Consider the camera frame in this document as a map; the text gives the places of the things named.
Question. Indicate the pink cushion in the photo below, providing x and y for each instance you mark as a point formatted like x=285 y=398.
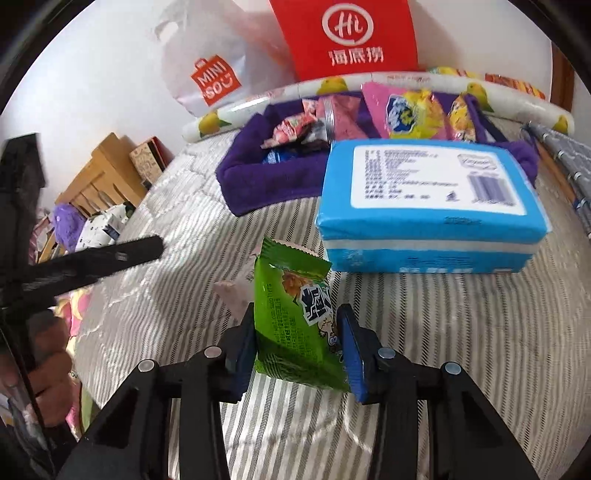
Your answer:
x=76 y=307

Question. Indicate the person's left hand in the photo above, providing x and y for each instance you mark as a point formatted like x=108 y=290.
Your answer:
x=51 y=360

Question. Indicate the orange snack bag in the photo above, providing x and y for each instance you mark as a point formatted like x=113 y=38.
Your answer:
x=521 y=85

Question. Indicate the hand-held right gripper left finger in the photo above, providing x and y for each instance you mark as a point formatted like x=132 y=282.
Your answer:
x=242 y=364

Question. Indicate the white plastic shopping bag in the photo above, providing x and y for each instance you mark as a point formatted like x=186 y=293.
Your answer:
x=203 y=46

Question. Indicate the red paper bag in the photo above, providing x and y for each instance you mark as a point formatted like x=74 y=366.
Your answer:
x=351 y=37

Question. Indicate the small blue snack packet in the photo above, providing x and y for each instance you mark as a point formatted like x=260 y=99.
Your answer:
x=277 y=157

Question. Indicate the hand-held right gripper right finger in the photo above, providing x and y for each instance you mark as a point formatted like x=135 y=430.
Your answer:
x=353 y=355

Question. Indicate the purple plush toy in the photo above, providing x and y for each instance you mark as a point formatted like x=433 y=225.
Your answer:
x=67 y=226

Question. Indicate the brown wooden door frame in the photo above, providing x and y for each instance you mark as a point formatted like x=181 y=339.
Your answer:
x=562 y=74

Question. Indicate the striped quilted table cover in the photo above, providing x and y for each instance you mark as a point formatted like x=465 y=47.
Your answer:
x=461 y=346

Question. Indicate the yellow snack bag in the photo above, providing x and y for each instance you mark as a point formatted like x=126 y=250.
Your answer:
x=455 y=71

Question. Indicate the wooden headboard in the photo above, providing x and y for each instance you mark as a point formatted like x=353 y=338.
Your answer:
x=101 y=170

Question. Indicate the purple fabric basket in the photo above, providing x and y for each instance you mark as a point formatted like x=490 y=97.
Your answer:
x=258 y=184

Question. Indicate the yellow snack packet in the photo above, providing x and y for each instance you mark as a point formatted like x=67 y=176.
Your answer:
x=463 y=121

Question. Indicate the lemon print paper roll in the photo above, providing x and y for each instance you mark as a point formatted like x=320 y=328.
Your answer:
x=240 y=108

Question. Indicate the grey checked fabric cover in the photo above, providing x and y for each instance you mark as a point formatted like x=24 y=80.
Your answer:
x=568 y=161

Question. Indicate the brown patterned box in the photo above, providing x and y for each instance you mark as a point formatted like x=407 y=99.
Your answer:
x=147 y=159

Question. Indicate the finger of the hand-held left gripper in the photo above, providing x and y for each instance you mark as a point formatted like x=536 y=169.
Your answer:
x=115 y=258

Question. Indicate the pink red snack packet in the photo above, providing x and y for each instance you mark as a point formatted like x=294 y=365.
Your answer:
x=291 y=128

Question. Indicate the black spotted white pillow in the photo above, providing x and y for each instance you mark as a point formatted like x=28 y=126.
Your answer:
x=101 y=226

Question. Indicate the pink and yellow chip bag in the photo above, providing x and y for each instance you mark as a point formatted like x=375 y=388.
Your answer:
x=406 y=110

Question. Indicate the green snack packet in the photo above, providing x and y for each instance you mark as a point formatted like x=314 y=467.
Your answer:
x=291 y=323

